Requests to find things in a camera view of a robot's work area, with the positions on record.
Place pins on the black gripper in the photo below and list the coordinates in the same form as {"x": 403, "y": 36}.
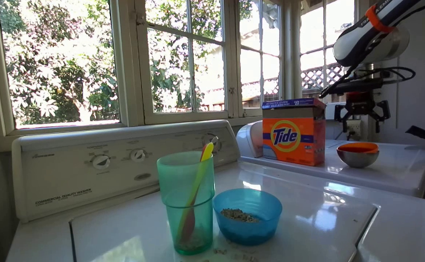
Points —
{"x": 360, "y": 104}

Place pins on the silver metal bowl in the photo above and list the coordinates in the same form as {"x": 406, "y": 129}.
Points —
{"x": 358, "y": 161}

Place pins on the yellow-green toothbrush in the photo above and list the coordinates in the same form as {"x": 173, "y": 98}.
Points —
{"x": 200, "y": 175}

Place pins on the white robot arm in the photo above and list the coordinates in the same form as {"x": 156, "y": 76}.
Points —
{"x": 367, "y": 38}

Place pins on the white dryer machine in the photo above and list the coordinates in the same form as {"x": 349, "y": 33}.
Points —
{"x": 396, "y": 169}

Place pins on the green translucent plastic cup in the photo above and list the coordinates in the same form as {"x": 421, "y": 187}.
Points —
{"x": 173, "y": 194}

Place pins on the white washing machine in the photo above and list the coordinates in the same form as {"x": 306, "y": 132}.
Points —
{"x": 125, "y": 228}

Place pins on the wooden lattice fence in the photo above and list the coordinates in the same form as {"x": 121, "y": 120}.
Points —
{"x": 319, "y": 78}

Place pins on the orange Tide detergent box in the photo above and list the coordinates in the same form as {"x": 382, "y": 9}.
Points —
{"x": 293, "y": 139}

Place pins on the large washer timer dial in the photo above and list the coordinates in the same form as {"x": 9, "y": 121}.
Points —
{"x": 217, "y": 145}

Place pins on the brown grain food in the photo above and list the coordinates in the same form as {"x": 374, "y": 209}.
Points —
{"x": 239, "y": 215}

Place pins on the blue plastic bowl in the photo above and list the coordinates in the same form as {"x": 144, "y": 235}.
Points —
{"x": 246, "y": 231}

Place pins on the white washer knob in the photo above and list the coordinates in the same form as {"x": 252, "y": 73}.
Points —
{"x": 138, "y": 155}
{"x": 101, "y": 161}

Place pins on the wall power outlet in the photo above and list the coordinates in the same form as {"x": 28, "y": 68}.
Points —
{"x": 354, "y": 130}

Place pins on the white box on wall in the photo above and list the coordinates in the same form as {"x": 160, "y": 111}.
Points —
{"x": 329, "y": 113}

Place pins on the white wooden window frame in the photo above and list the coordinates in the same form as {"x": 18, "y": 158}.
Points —
{"x": 130, "y": 73}

